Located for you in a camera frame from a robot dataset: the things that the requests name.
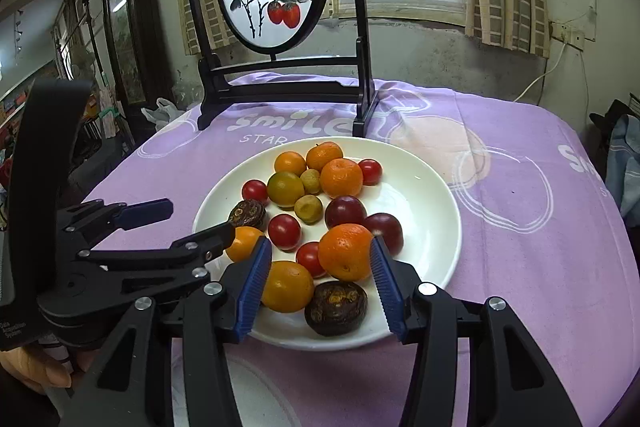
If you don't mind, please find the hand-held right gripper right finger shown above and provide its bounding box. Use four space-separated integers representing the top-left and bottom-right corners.
369 234 583 427

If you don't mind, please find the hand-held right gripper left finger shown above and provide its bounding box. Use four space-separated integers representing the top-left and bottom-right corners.
60 235 274 427

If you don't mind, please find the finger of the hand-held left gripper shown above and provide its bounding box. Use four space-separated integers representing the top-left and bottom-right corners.
57 198 175 254
75 223 237 295

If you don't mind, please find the small orange citrus fruit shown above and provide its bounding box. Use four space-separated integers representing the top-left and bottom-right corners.
274 151 307 176
225 227 265 264

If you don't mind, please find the large mandarin orange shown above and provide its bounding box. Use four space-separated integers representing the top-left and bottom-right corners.
318 223 376 283

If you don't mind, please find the dark red plum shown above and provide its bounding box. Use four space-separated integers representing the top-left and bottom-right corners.
324 195 368 230
362 212 405 257

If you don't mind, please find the white round plate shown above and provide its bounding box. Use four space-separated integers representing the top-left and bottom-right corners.
192 137 462 352

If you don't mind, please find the person's left hand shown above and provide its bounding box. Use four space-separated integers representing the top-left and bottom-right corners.
0 346 96 395

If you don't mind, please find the yellow orange citrus fruit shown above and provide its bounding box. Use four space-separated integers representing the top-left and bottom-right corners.
260 260 315 314

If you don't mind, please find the dark wrinkled passion fruit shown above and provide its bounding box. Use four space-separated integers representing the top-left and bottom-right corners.
228 199 267 232
304 281 369 337

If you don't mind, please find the cherry tomato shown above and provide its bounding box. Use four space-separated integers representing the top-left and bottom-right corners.
267 213 302 252
241 179 269 204
295 241 328 279
357 159 383 186

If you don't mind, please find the yellow green citrus fruit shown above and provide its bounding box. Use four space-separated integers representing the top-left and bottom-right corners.
266 171 306 208

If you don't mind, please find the small yellow kumquat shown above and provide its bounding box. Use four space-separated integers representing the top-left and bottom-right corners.
300 169 322 195
294 195 324 225

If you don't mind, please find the white plastic bag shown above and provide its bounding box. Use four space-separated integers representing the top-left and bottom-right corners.
141 97 186 132

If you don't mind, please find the purple printed tablecloth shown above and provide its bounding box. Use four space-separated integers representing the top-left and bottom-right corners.
80 72 640 427

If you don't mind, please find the round painted table screen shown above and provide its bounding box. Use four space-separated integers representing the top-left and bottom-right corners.
181 0 381 138

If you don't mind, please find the dark wooden cabinet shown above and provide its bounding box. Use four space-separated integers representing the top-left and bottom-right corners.
100 0 173 128

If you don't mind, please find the blue cloth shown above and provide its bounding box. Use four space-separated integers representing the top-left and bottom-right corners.
605 114 640 228

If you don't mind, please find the white cable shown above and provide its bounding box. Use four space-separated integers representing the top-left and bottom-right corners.
514 41 568 102

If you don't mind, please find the white wall socket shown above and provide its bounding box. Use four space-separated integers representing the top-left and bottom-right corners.
550 21 587 52

